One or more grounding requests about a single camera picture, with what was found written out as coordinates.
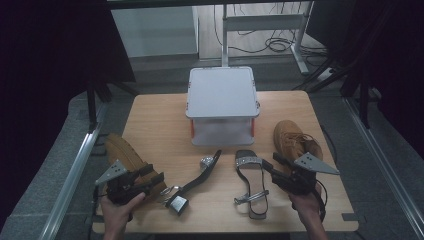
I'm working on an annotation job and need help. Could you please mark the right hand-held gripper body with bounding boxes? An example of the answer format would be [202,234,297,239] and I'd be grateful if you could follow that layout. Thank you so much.
[271,151,341,196]

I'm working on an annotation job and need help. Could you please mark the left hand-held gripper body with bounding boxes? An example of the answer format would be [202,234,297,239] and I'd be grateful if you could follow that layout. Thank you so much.
[94,159,158,206]

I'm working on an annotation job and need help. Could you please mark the tan suede boot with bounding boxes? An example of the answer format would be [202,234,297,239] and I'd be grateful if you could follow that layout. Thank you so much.
[273,119,325,196]
[103,133,168,204]

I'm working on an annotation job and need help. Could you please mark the black silver-strap sandal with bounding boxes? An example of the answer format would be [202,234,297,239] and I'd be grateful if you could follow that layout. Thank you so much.
[233,149,270,221]
[159,149,223,217]

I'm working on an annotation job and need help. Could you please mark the white two-tier shoe rack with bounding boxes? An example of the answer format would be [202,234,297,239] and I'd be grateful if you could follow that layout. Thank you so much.
[185,65,261,147]

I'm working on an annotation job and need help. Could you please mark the person's right hand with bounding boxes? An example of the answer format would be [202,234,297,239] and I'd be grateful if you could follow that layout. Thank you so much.
[287,191,323,223]

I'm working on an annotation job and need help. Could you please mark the person's left hand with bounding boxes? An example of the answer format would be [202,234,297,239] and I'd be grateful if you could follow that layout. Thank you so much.
[100,192,147,235]

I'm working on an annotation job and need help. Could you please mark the black tripod stand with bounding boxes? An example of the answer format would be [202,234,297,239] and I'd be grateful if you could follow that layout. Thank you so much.
[292,56,374,130]
[85,79,142,133]

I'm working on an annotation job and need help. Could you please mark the grey partition panel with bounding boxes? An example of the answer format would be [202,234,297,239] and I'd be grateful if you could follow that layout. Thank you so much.
[110,5,200,59]

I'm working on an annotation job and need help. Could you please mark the dark curtain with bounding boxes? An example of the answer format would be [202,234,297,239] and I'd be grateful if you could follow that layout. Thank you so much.
[305,0,424,161]
[0,0,137,231]

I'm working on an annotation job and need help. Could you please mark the left hand-held gripper cable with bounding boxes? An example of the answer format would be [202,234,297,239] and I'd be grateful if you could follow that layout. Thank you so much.
[87,184,102,240]

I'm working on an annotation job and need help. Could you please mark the hand-held gripper cable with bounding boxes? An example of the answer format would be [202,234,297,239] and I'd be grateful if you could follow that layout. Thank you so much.
[312,179,328,223]
[87,184,102,240]

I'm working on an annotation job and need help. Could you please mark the right hand-held gripper cable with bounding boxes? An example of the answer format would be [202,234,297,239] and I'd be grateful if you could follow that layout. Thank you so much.
[312,179,328,223]

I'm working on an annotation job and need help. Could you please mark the aluminium rail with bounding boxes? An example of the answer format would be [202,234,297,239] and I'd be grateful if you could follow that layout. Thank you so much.
[37,124,104,240]
[344,96,424,238]

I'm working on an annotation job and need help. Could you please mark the black floor cables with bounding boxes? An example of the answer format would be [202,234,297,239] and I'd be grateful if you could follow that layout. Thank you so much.
[213,2,330,68]

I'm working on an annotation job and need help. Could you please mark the white metal desk frame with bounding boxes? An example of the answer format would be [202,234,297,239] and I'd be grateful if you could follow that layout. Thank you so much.
[220,0,315,76]

